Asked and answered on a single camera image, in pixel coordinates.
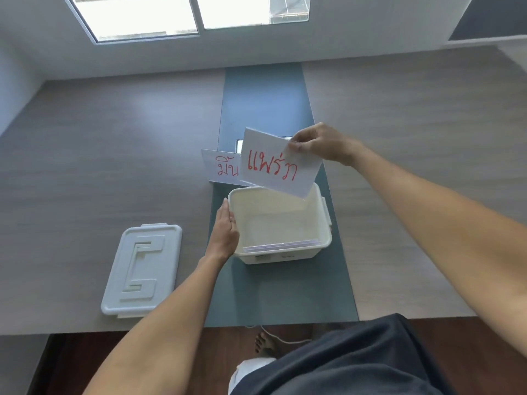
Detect person's left hand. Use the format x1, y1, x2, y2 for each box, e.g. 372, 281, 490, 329
204, 198, 240, 264

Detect person's right hand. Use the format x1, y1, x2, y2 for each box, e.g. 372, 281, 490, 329
288, 122, 364, 167

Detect white card with red writing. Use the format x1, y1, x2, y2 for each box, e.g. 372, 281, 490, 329
201, 149, 248, 186
239, 127, 324, 199

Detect white plastic storage box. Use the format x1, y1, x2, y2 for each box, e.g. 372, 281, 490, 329
228, 182, 333, 265

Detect person's right forearm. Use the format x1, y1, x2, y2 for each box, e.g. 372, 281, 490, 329
350, 137, 527, 359

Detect person's left forearm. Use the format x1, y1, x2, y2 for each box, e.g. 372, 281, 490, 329
82, 254, 226, 395

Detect stack of white paper cards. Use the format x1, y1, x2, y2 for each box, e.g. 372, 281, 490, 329
243, 239, 324, 254

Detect teal table mat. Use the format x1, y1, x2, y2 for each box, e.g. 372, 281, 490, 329
204, 63, 359, 328

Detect white plastic box lid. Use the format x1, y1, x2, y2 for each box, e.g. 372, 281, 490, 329
101, 223, 183, 318

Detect person's bare foot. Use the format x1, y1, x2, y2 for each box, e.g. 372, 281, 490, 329
254, 332, 277, 359

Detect person's white shorts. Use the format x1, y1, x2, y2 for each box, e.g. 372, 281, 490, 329
228, 357, 277, 395

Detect person's dark grey shirt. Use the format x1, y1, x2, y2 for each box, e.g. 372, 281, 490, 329
242, 313, 454, 395

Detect white cable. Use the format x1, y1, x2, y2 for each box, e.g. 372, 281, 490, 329
246, 324, 313, 346

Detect glass window with frame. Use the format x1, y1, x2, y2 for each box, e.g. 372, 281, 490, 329
62, 0, 312, 45

